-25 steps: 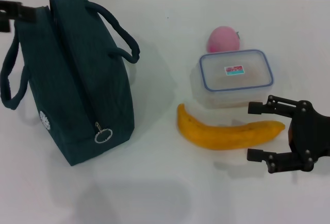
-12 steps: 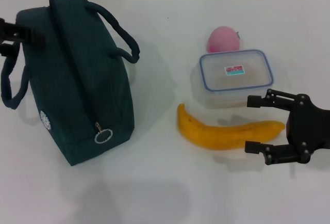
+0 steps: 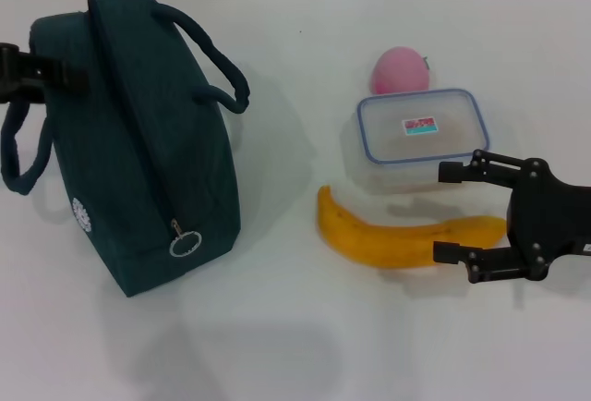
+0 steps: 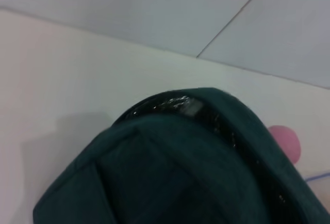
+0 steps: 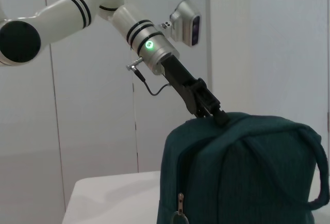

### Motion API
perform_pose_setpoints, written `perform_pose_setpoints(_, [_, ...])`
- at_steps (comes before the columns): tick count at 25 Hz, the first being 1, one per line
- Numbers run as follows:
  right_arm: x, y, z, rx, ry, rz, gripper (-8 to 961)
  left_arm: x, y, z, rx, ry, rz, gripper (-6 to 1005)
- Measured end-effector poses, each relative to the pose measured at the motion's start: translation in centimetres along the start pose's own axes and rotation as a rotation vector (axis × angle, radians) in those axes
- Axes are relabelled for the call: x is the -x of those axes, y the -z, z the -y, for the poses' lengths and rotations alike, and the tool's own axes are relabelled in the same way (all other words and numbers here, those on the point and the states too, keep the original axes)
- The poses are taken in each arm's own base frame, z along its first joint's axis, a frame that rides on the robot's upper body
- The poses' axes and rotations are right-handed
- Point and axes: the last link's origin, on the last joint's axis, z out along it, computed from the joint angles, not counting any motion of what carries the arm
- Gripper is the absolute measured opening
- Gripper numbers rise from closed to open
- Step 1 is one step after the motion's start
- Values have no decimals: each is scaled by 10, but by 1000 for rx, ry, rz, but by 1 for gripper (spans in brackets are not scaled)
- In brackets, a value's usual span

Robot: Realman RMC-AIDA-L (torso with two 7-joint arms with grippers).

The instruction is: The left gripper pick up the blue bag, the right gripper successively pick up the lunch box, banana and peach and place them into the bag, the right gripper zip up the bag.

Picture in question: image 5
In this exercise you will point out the dark teal insulated lunch bag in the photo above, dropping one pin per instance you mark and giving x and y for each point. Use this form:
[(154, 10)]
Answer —
[(245, 177)]

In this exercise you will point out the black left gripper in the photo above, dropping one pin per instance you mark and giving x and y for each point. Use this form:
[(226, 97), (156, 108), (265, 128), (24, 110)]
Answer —
[(178, 74)]

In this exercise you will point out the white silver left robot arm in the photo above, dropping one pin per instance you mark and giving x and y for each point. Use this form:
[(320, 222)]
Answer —
[(64, 15)]

